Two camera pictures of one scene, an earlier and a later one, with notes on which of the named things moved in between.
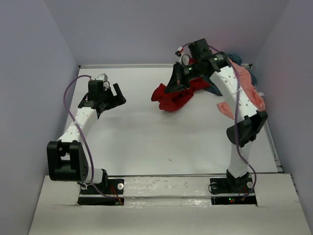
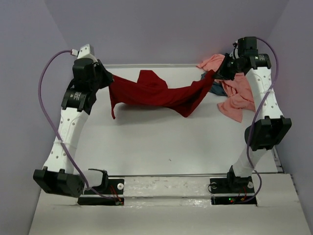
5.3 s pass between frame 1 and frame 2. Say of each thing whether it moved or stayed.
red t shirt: moved
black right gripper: moved
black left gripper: moved
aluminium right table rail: stayed
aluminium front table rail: stayed
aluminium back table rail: stayed
